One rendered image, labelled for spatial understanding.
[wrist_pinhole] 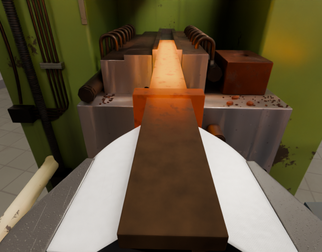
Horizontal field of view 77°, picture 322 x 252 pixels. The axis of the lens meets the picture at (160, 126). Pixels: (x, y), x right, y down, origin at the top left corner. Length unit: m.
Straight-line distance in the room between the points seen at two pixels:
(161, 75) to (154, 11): 0.68
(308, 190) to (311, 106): 1.11
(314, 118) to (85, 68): 0.65
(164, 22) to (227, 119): 0.57
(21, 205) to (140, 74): 0.44
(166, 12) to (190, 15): 0.09
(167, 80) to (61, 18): 0.43
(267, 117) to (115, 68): 0.29
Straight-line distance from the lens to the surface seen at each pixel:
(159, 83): 0.17
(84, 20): 0.55
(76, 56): 0.58
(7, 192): 1.74
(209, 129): 0.37
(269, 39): 0.58
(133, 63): 0.40
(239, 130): 0.40
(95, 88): 0.39
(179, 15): 0.86
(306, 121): 0.72
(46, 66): 0.60
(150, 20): 0.86
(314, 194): 1.75
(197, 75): 0.40
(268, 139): 0.43
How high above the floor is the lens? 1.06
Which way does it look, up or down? 30 degrees down
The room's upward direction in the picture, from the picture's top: straight up
